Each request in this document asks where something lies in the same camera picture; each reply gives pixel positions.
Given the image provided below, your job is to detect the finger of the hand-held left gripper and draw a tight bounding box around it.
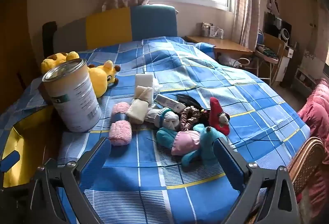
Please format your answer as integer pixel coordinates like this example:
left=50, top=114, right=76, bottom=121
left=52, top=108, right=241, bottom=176
left=0, top=151, right=20, bottom=172

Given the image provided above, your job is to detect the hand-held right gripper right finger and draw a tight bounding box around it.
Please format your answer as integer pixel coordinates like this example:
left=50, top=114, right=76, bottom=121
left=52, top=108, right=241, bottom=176
left=213, top=137, right=301, bottom=224

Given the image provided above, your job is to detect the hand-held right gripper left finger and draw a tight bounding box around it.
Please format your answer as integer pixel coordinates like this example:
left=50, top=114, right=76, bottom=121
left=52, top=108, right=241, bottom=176
left=32, top=137, right=112, bottom=224

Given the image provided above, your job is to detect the gold cardboard box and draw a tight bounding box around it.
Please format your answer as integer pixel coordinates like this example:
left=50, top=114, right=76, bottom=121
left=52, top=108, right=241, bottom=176
left=1, top=105, right=61, bottom=190

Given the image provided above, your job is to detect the teal plush toy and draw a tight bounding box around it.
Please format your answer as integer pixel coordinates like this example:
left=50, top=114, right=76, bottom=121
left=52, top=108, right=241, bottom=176
left=156, top=124, right=228, bottom=169

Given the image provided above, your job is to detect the pink towel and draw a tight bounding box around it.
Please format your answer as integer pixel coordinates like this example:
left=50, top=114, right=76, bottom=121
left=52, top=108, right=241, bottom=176
left=109, top=102, right=133, bottom=147

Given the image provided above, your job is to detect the red plush pouch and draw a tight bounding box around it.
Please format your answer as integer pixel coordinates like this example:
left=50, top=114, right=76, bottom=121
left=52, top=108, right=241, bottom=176
left=209, top=97, right=231, bottom=135

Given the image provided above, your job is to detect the brown scrunchie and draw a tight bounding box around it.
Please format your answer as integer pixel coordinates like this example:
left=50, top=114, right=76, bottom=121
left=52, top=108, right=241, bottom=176
left=178, top=107, right=201, bottom=132

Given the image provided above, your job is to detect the white knit glove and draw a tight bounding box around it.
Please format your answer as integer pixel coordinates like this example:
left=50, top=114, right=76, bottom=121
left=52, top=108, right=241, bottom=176
left=145, top=107, right=180, bottom=131

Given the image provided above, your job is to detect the black feathery hair piece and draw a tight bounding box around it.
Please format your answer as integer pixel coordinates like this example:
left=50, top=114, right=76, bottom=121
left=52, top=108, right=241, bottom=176
left=173, top=94, right=210, bottom=125

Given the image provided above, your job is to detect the blue tissue packet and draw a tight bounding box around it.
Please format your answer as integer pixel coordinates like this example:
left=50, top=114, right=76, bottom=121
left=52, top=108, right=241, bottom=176
left=154, top=94, right=186, bottom=112

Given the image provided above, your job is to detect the white foam block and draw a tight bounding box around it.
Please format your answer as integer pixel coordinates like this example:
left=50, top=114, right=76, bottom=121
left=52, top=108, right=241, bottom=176
left=135, top=74, right=154, bottom=91

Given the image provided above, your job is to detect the blue checked bedsheet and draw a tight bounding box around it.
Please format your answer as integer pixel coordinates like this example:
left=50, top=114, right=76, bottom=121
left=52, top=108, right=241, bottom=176
left=0, top=36, right=311, bottom=224

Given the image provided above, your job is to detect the white metal powder can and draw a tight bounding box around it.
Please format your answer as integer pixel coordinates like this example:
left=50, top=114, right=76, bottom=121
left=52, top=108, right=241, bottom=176
left=42, top=58, right=102, bottom=133

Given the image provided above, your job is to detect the wicker chair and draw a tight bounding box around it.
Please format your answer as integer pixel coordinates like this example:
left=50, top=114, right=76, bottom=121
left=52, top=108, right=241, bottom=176
left=288, top=137, right=326, bottom=196

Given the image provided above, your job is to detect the yellow plush toy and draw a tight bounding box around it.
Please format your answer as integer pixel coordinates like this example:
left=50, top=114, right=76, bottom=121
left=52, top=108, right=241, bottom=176
left=41, top=52, right=121, bottom=98

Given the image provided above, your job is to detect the white crumpled wrapper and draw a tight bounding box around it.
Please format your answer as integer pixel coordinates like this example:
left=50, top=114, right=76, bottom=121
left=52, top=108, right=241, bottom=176
left=153, top=78, right=164, bottom=94

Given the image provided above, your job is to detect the wooden wardrobe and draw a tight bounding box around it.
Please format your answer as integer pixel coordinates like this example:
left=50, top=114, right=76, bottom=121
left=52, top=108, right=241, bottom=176
left=0, top=0, right=32, bottom=114

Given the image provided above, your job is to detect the white metal stool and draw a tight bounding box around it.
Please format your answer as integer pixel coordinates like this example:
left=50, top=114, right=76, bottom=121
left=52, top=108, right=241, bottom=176
left=239, top=57, right=273, bottom=81

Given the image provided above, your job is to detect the pink quilt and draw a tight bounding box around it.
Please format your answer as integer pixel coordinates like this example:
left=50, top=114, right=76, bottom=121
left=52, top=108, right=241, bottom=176
left=297, top=79, right=329, bottom=214

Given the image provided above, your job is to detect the white cabinet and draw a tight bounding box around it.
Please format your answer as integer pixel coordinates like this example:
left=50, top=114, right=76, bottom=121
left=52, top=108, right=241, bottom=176
left=275, top=44, right=295, bottom=83

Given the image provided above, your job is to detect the wooden desk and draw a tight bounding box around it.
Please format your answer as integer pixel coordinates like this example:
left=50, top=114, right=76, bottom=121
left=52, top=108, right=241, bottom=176
left=185, top=35, right=254, bottom=60

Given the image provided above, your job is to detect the wooden chair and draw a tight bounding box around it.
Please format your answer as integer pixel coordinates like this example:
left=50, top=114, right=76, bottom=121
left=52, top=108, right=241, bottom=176
left=256, top=33, right=286, bottom=81

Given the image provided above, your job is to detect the grey yellow blue headboard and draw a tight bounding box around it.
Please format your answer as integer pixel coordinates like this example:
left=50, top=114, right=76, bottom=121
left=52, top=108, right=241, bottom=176
left=53, top=4, right=178, bottom=51

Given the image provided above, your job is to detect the clear desk organiser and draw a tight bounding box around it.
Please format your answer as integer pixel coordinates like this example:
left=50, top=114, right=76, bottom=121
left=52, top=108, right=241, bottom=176
left=201, top=22, right=224, bottom=39

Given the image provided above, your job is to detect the black monitor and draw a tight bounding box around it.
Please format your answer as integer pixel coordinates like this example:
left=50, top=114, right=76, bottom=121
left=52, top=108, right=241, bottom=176
left=263, top=12, right=292, bottom=38

